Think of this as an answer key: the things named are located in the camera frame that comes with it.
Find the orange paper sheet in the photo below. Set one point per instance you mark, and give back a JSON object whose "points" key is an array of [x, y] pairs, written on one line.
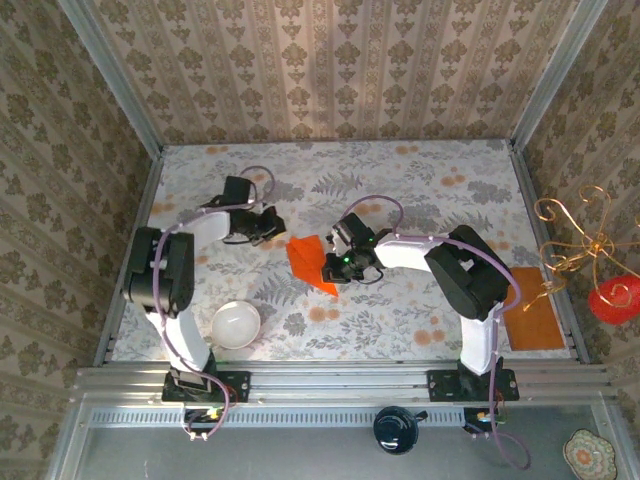
{"points": [[305, 260]]}

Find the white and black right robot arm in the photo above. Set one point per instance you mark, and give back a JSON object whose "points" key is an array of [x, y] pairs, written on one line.
{"points": [[470, 280]]}

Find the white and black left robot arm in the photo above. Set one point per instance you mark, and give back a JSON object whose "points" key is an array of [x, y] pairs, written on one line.
{"points": [[160, 270]]}

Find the white bowl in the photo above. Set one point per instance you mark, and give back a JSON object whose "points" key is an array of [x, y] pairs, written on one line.
{"points": [[235, 325]]}

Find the dark blue ceramic mug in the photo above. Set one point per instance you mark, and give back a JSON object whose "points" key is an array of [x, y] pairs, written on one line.
{"points": [[395, 432]]}

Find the orange paper stack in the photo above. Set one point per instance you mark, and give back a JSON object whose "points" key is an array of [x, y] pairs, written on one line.
{"points": [[535, 320]]}

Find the small black controller board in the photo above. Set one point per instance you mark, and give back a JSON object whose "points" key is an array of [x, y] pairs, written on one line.
{"points": [[475, 420], [200, 417]]}

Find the red ball ornament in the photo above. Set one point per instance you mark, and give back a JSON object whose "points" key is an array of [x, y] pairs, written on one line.
{"points": [[612, 302]]}

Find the patterned decorative plate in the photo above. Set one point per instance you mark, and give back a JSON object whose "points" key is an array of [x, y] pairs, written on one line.
{"points": [[589, 454]]}

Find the aluminium mounting rail beam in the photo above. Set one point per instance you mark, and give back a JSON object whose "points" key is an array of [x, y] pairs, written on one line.
{"points": [[340, 382]]}

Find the aluminium side rail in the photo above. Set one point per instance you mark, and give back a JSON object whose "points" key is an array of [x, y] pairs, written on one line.
{"points": [[136, 225], [531, 200]]}

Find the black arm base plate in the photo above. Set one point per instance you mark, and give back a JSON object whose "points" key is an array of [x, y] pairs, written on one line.
{"points": [[235, 387], [442, 387]]}

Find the aluminium frame post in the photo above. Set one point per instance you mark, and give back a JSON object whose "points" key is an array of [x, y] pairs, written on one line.
{"points": [[112, 80], [550, 75]]}

